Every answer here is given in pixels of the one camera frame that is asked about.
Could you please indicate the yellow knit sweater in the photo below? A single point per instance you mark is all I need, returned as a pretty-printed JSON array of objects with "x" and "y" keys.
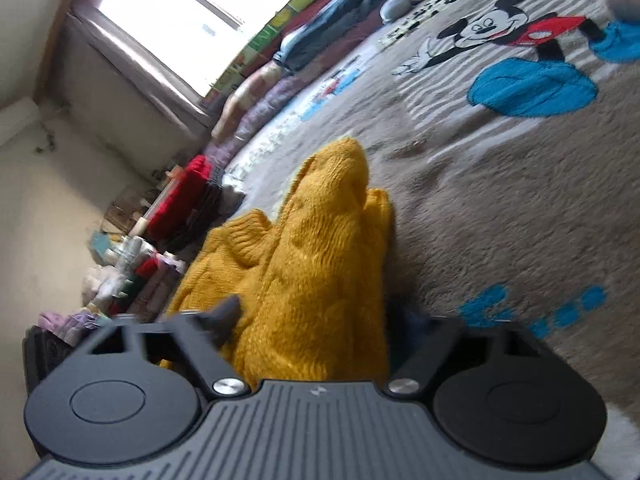
[{"x": 320, "y": 260}]

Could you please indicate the dark striped folded garment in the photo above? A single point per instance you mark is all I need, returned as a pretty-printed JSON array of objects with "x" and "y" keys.
[{"x": 205, "y": 205}]

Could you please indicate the purple quilt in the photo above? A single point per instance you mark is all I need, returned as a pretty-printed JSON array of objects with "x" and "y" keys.
[{"x": 260, "y": 110}]

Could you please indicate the colourful picture foam board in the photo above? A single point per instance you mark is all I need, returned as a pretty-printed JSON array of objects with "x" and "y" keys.
[{"x": 270, "y": 35}]

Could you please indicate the pink folded garment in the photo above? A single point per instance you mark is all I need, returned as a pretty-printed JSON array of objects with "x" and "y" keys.
[{"x": 160, "y": 285}]

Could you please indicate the patterned cream pillow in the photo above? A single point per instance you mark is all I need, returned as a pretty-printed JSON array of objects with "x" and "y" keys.
[{"x": 245, "y": 100}]

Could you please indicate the beige folded garment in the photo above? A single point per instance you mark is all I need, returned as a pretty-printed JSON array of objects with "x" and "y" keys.
[{"x": 232, "y": 200}]

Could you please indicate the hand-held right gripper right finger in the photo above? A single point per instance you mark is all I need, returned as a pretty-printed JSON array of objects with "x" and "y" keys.
[{"x": 440, "y": 340}]

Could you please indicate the bright window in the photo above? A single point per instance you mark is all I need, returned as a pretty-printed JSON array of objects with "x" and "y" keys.
[{"x": 200, "y": 10}]

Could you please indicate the pile of folded clothes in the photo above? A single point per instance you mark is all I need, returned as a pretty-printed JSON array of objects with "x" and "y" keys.
[
  {"x": 60, "y": 322},
  {"x": 107, "y": 285}
]

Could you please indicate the printed cartoon blanket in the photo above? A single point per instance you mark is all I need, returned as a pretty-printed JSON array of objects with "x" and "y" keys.
[{"x": 500, "y": 185}]

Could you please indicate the blue folded blanket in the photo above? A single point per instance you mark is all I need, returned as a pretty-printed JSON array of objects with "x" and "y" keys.
[{"x": 340, "y": 15}]

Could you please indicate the desk clutter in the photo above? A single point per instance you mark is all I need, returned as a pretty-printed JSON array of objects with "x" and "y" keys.
[{"x": 120, "y": 215}]

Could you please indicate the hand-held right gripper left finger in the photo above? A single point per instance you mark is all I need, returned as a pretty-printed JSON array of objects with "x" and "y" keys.
[{"x": 227, "y": 315}]

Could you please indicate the red green knit sweater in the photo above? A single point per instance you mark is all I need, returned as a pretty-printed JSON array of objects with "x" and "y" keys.
[{"x": 147, "y": 267}]

